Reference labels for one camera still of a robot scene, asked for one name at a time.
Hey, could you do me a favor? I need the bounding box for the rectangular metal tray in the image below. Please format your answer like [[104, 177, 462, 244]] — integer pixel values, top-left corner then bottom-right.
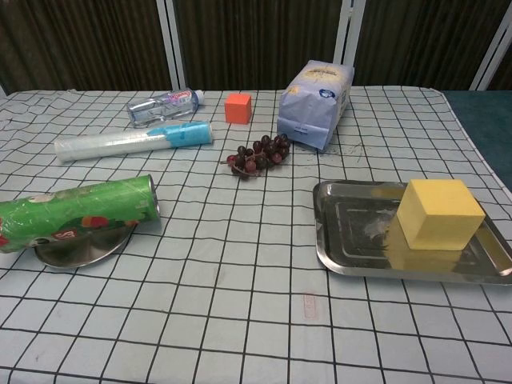
[[312, 179, 512, 286]]

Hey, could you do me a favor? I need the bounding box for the round metal plate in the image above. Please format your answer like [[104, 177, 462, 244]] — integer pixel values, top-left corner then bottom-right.
[[34, 226, 133, 269]]

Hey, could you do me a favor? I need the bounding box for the checkered tablecloth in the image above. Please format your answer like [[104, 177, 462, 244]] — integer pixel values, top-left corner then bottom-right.
[[0, 86, 512, 384]]

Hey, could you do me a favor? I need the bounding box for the pale blue paper bag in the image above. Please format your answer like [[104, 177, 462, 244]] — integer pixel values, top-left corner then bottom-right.
[[276, 59, 355, 154]]

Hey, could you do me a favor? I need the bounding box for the green chips can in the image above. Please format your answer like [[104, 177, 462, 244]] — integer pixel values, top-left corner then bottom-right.
[[0, 174, 162, 256]]

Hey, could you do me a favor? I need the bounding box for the orange cube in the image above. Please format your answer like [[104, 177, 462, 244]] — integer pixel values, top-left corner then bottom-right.
[[224, 94, 253, 124]]

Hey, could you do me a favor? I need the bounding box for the red grape bunch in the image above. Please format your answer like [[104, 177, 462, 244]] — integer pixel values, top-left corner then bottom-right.
[[226, 133, 292, 181]]

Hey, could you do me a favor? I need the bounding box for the clear plastic water bottle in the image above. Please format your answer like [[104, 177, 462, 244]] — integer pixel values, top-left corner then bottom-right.
[[126, 88, 206, 129]]

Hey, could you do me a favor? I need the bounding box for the white toothpaste tube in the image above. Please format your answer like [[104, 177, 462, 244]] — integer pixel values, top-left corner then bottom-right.
[[54, 121, 215, 163]]

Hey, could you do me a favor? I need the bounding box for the yellow foam block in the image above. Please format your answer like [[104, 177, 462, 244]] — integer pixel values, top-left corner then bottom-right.
[[395, 178, 487, 253]]

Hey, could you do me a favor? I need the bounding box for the brown corrugated partition panel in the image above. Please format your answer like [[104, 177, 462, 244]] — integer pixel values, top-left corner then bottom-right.
[[354, 0, 512, 89], [0, 0, 174, 95], [490, 38, 512, 91], [174, 0, 346, 91]]

